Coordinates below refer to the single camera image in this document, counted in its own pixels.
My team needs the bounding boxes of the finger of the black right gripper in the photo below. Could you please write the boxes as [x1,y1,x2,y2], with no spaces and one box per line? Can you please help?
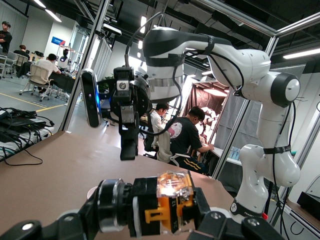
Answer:
[120,123,140,161]

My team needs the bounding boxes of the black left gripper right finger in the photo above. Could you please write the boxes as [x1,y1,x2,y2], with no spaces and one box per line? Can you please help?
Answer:
[187,187,286,240]

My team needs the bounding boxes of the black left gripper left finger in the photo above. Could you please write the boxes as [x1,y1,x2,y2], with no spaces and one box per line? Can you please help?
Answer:
[0,182,101,240]

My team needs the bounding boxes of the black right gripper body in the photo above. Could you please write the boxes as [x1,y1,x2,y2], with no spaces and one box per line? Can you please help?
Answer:
[109,66,153,126]

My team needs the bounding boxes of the orange push button switch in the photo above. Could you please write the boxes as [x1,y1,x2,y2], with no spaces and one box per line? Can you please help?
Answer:
[96,170,202,237]

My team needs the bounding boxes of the green potted plant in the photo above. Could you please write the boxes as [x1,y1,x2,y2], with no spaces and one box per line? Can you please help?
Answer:
[97,76,113,93]

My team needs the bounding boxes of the seated person white shirt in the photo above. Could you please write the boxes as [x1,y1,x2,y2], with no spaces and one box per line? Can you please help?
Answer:
[149,103,170,133]
[34,53,62,95]

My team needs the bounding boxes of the pink round plate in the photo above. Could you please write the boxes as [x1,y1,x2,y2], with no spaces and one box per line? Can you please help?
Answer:
[86,185,99,201]

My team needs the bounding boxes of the white office chair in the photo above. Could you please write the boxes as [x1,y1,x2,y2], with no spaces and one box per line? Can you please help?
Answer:
[19,64,55,102]
[151,129,192,168]

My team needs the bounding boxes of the seated person black printed shirt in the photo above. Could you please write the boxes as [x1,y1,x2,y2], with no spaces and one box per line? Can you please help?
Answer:
[166,106,215,175]

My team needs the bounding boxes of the black box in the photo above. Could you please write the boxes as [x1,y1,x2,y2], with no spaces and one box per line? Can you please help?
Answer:
[296,191,320,215]

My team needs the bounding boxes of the seated person dark shirt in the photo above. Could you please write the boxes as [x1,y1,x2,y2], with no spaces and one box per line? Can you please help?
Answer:
[13,44,31,62]

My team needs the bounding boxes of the standing person black shirt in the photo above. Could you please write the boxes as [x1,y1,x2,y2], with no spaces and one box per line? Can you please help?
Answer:
[0,21,13,55]

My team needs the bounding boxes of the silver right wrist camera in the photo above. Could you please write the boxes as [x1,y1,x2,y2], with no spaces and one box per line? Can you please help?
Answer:
[80,68,103,128]

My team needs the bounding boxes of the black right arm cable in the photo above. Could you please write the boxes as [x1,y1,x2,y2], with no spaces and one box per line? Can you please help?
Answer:
[124,11,247,137]

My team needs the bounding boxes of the silver frame-mounted camera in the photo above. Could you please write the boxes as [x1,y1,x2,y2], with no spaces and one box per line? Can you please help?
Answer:
[101,23,123,37]

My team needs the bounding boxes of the black looped cable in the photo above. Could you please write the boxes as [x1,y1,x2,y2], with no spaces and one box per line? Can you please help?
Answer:
[1,146,44,167]

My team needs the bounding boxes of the blue wall sign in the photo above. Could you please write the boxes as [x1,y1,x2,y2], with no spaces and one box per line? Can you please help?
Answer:
[51,36,67,47]

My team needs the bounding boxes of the black cable bundle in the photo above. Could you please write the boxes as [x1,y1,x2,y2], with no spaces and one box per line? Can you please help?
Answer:
[0,106,55,161]

